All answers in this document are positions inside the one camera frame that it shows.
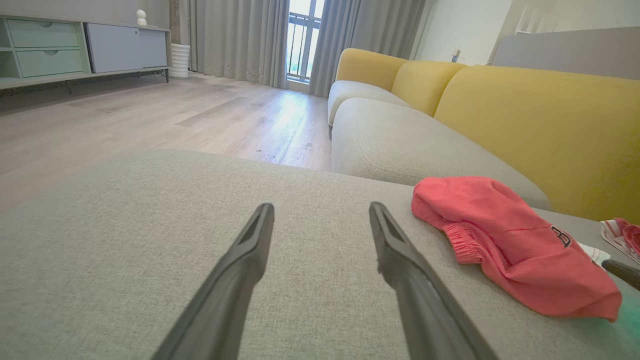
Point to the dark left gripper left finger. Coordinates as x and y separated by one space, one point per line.
225 290

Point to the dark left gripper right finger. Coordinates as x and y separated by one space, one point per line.
420 300

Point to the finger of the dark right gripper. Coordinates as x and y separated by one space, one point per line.
625 272

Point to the red basketball jersey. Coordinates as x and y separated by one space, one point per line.
625 235

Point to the red shorts with white stripe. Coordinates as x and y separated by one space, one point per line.
500 230

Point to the large grey sofa seat cushion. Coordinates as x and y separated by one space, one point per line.
125 250

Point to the wide yellow sofa back cushion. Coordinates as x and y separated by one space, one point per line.
550 130

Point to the small grey sofa seat cushion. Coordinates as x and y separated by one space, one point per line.
355 92

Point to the grey upholstered panel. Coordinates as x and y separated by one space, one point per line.
575 52

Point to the white ribbed planter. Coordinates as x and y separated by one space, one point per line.
180 60

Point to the grey curtain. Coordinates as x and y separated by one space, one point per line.
350 30
235 40

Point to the glass balcony door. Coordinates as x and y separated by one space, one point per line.
305 50

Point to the low grey media cabinet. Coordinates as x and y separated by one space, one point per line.
87 75

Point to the pale grey cabinet door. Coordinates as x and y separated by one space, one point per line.
125 47

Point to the brown plant trunk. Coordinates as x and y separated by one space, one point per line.
175 22

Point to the small white figurine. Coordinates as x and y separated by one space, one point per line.
142 17

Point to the mint green cabinet drawer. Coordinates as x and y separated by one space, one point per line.
50 62
42 34

